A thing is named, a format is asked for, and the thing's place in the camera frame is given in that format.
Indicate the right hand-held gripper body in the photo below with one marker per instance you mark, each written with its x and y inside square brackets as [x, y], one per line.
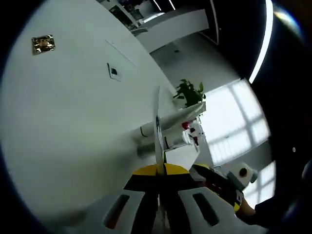
[243, 175]

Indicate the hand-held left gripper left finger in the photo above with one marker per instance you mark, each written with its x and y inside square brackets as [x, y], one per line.
[136, 207]

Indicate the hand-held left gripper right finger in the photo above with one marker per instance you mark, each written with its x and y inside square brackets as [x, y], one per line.
[185, 207]

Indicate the black green skincare sachet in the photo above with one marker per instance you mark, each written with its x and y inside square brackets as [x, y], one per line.
[158, 136]

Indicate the white skincare tube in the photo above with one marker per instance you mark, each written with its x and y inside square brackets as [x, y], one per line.
[175, 118]

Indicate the gold skincare sachet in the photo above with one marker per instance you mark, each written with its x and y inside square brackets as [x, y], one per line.
[44, 44]

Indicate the person's right hand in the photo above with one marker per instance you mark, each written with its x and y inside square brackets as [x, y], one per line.
[246, 209]

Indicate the person's black shirt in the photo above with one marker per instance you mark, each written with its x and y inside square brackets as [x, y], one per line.
[275, 214]

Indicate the potted green plant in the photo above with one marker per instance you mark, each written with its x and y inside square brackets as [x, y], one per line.
[189, 93]

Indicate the curved ceiling light strip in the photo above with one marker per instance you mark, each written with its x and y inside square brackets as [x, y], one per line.
[264, 48]

